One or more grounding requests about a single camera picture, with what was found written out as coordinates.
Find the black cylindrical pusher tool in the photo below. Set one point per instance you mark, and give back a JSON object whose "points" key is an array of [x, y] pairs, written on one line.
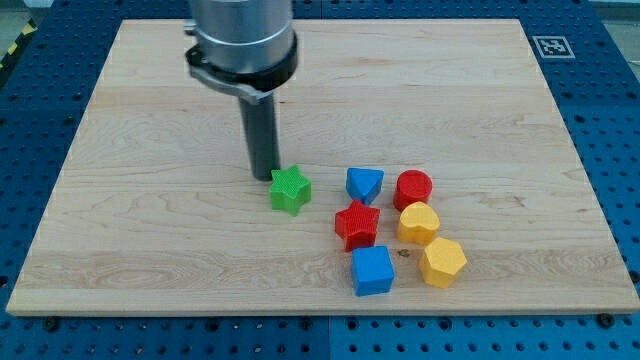
{"points": [[260, 129]]}

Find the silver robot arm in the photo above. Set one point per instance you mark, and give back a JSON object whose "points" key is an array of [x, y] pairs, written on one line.
{"points": [[246, 49]]}

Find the green star block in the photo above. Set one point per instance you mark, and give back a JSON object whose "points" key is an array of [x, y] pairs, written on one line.
{"points": [[290, 190]]}

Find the red star block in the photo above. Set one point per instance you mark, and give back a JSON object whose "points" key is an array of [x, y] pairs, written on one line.
{"points": [[357, 225]]}

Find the blue triangle block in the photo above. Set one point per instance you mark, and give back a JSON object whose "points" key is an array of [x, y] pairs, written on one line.
{"points": [[364, 184]]}

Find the red cylinder block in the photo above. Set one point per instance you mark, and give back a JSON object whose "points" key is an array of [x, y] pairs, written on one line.
{"points": [[412, 186]]}

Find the wooden board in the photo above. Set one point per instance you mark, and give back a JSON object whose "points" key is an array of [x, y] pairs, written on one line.
{"points": [[156, 212]]}

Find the yellow heart block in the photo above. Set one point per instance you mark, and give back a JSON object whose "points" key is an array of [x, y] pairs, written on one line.
{"points": [[418, 223]]}

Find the blue cube block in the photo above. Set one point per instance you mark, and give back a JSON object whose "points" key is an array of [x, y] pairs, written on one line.
{"points": [[372, 270]]}

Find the yellow hexagon block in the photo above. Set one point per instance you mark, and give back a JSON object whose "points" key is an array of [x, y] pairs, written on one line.
{"points": [[441, 262]]}

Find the white fiducial marker tag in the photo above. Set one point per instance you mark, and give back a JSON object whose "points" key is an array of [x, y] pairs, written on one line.
{"points": [[553, 47]]}

